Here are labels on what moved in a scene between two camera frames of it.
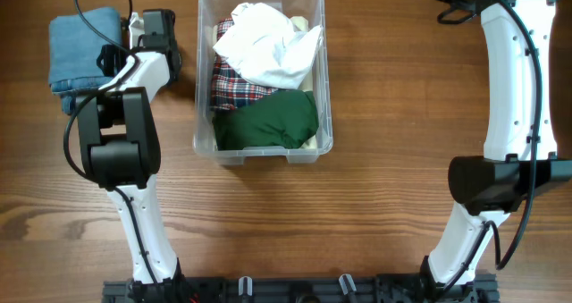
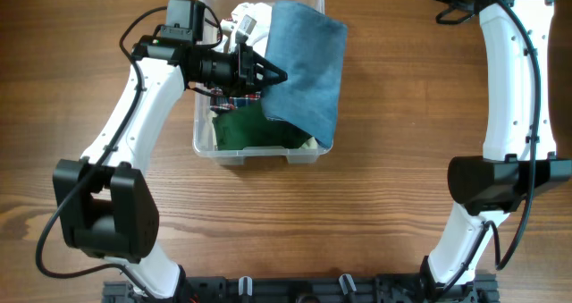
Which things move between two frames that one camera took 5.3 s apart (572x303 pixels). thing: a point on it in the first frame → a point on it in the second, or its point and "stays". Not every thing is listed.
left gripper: x=111 y=57 → x=247 y=76
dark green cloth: x=281 y=119 stays
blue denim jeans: x=74 y=43 → x=310 y=47
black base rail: x=301 y=290 stays
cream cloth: x=299 y=24 → x=310 y=144
